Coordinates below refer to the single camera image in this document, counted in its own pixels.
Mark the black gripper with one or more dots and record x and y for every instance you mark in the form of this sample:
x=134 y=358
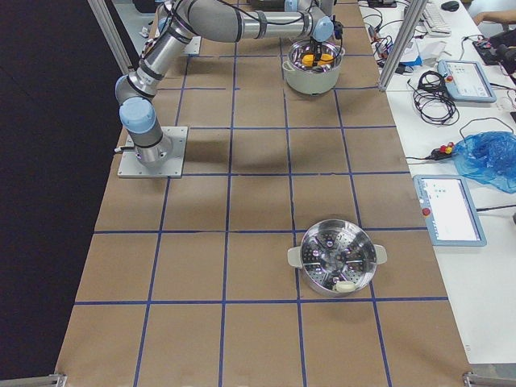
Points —
x=317 y=47

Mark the yellow toy corn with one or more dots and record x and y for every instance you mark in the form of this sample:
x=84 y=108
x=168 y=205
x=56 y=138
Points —
x=310 y=60

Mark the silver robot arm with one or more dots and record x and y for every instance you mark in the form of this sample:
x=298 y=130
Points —
x=325 y=6
x=218 y=21

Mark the white pot with steel interior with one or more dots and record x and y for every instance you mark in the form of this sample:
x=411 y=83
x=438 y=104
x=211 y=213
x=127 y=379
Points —
x=310 y=72

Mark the white keyboard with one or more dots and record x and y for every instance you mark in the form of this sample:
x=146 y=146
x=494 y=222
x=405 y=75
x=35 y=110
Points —
x=433 y=21

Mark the black computer mouse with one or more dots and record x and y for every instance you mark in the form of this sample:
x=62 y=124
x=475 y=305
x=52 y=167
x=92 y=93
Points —
x=450 y=6

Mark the upper teach pendant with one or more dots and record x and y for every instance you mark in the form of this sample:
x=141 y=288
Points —
x=465 y=81

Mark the teach pendant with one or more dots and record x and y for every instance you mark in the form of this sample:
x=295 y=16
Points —
x=448 y=211
x=465 y=81

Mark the emergency stop button box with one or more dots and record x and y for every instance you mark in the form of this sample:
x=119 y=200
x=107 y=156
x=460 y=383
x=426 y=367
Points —
x=443 y=152

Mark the blue plastic bag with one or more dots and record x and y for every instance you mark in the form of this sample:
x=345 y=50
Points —
x=487 y=158

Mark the steel steamer basket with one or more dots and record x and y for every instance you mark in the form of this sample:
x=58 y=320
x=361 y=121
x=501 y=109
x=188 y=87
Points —
x=336 y=258

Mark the lower teach pendant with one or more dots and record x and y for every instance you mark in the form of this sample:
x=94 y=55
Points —
x=448 y=211

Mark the aluminium frame post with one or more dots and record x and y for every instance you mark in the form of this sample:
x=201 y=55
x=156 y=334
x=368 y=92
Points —
x=120 y=45
x=413 y=13

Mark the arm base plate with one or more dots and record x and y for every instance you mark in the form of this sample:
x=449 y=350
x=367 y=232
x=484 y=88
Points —
x=165 y=159
x=193 y=48

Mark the left aluminium frame post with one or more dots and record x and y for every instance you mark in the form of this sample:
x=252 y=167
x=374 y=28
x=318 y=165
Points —
x=120 y=45

